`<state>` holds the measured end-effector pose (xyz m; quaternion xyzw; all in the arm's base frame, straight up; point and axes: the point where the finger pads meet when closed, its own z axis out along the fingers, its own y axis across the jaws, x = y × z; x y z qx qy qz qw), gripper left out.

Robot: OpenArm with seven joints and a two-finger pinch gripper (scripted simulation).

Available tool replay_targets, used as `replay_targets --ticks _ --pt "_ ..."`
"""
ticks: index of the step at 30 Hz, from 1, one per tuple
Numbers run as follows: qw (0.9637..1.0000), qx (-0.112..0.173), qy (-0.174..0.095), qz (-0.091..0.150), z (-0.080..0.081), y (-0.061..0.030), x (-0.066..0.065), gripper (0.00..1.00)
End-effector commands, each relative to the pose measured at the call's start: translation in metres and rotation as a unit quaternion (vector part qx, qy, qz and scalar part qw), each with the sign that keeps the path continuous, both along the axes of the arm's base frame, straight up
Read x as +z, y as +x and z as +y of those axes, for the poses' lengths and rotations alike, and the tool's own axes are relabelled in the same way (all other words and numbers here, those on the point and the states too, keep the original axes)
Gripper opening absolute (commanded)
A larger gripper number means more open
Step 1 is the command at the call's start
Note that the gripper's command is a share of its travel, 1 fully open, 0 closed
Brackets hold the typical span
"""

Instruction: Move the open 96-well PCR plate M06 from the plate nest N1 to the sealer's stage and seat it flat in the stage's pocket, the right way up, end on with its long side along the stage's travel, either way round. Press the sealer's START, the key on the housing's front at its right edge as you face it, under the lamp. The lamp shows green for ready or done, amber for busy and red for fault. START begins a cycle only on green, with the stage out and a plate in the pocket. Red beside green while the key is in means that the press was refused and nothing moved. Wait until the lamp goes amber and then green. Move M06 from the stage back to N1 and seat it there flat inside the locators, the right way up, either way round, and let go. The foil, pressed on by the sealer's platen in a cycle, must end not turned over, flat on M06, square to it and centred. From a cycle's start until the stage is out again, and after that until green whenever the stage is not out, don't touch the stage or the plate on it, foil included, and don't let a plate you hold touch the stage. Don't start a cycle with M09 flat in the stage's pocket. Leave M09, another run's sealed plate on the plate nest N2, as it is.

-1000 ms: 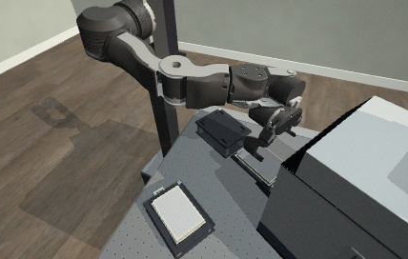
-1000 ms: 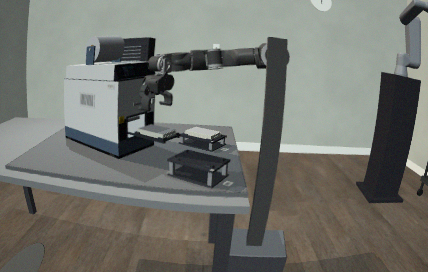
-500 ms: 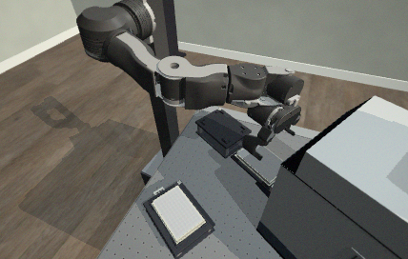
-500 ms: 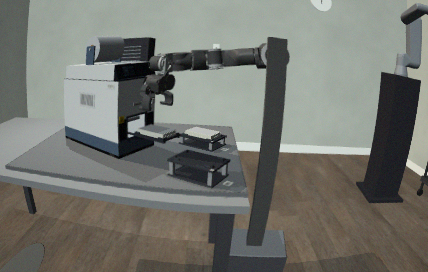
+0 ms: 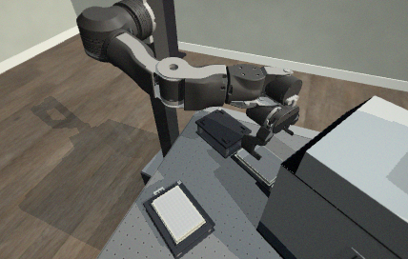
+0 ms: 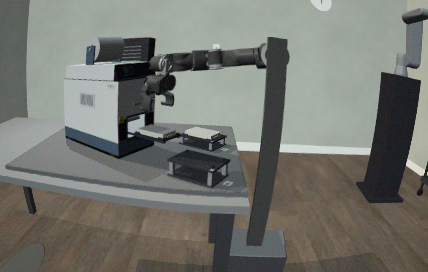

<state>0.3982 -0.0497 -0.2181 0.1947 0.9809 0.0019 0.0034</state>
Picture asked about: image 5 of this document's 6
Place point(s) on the dark grey rectangular frame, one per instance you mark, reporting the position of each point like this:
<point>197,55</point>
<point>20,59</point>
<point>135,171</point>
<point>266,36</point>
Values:
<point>222,132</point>

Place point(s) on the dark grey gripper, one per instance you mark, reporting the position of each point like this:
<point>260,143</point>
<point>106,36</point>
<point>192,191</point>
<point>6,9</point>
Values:
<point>272,120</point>

